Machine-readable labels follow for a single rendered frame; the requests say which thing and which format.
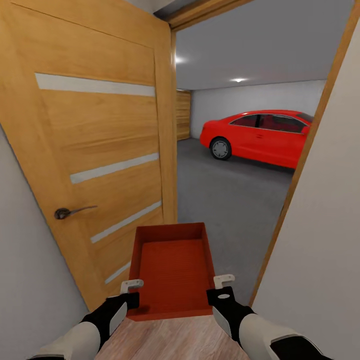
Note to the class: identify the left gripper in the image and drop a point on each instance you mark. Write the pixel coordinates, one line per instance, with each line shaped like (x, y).
(133, 300)

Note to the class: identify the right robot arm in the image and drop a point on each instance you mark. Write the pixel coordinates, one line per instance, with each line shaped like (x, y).
(260, 338)

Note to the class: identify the storage box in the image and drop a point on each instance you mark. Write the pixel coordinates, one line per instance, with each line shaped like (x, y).
(175, 263)

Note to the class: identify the car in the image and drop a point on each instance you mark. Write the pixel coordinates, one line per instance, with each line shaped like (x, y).
(270, 136)

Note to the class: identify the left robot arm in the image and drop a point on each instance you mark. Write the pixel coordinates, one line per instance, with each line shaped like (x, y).
(85, 340)

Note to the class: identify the garage door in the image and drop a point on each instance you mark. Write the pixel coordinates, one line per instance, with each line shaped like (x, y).
(183, 106)

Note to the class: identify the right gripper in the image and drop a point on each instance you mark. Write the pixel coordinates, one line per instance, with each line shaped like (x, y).
(212, 293)

